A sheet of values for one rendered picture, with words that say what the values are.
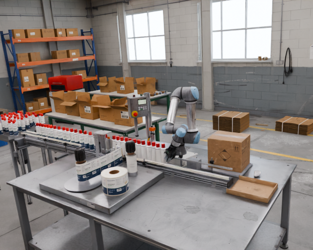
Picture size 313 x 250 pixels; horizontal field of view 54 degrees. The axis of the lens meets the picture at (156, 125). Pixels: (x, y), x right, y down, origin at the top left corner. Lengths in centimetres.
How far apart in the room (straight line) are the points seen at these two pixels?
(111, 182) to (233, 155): 103
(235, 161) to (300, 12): 533
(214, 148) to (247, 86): 548
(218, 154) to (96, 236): 119
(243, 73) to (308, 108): 175
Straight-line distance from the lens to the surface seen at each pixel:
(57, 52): 1014
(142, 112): 281
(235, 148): 260
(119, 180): 227
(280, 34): 762
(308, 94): 757
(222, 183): 245
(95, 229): 232
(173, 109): 271
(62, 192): 251
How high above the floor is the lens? 195
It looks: 15 degrees down
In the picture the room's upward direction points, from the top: 4 degrees counter-clockwise
